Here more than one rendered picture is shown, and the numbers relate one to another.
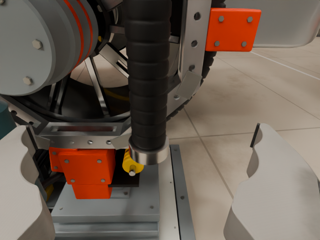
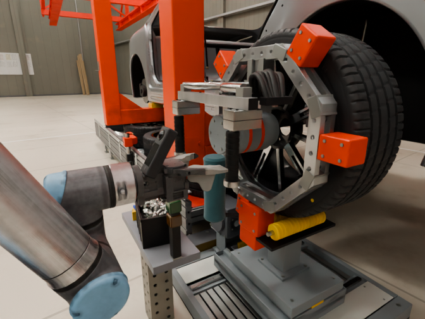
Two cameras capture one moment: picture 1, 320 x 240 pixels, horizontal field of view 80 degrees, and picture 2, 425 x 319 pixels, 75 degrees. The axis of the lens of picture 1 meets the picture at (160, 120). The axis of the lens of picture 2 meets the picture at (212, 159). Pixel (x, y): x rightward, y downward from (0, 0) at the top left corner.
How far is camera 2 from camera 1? 62 cm
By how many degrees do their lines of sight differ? 58
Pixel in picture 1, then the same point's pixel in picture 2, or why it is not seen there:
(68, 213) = (240, 258)
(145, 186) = (304, 286)
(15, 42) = (222, 135)
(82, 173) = (246, 219)
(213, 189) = not seen: outside the picture
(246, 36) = (341, 156)
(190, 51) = (308, 157)
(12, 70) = (219, 144)
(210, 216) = not seen: outside the picture
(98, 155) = (255, 209)
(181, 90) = (301, 182)
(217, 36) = (323, 152)
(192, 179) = not seen: outside the picture
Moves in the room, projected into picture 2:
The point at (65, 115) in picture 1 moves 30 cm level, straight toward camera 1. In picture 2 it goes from (258, 180) to (221, 209)
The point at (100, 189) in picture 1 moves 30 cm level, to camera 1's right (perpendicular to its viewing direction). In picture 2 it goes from (251, 238) to (313, 290)
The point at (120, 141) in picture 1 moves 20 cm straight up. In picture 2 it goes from (267, 205) to (271, 149)
